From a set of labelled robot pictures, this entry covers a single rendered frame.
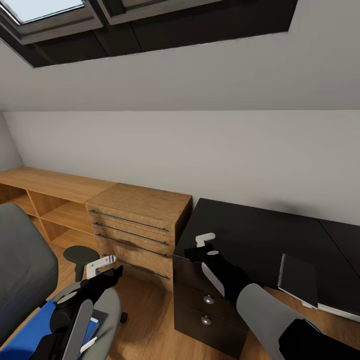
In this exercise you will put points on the folder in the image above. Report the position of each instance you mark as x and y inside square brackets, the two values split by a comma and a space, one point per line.
[24, 344]

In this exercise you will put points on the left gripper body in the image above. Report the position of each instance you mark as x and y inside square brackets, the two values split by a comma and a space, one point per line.
[103, 281]

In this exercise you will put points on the pen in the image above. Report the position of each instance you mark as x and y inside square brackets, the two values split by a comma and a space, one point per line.
[83, 348]

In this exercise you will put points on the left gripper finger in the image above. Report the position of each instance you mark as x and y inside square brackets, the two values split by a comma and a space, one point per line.
[119, 272]

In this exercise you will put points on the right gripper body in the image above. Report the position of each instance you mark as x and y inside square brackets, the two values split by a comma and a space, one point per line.
[194, 252]

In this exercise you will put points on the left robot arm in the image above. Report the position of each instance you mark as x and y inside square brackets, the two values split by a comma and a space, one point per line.
[71, 317]

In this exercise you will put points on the notebook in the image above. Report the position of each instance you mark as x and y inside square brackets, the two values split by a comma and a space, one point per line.
[298, 279]

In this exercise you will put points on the swivel chair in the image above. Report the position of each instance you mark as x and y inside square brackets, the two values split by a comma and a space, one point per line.
[29, 273]

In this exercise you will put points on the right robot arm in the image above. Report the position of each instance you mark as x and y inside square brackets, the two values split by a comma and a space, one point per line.
[285, 333]

